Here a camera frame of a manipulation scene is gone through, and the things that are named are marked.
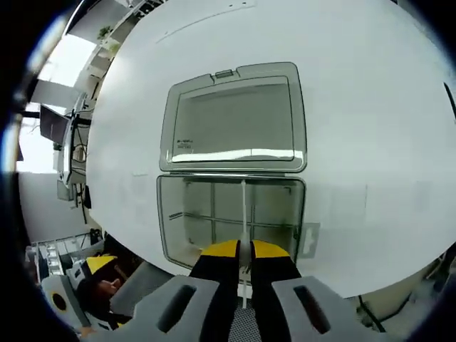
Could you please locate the person's left hand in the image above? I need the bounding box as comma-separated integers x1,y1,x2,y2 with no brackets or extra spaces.
77,276,122,316

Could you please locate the dark laptop screen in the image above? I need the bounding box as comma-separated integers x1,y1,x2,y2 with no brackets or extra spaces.
39,105,71,142

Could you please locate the clear plastic divider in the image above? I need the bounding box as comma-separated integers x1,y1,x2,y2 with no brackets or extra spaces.
301,222,321,260
237,179,254,310

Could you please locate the grey transparent guide fixture box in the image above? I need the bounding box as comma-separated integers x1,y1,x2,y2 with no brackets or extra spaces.
155,61,308,277

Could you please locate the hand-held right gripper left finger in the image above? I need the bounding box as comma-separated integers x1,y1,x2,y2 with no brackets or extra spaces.
119,239,240,342

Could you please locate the black cable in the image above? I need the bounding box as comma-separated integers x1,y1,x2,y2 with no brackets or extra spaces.
357,294,388,334

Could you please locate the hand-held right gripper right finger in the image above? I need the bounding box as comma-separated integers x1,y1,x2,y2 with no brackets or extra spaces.
249,239,389,342

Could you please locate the green potted plant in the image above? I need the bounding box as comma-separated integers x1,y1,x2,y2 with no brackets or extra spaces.
98,26,120,53

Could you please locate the black-legged standing desk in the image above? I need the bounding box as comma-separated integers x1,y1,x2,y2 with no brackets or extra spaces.
53,106,94,224

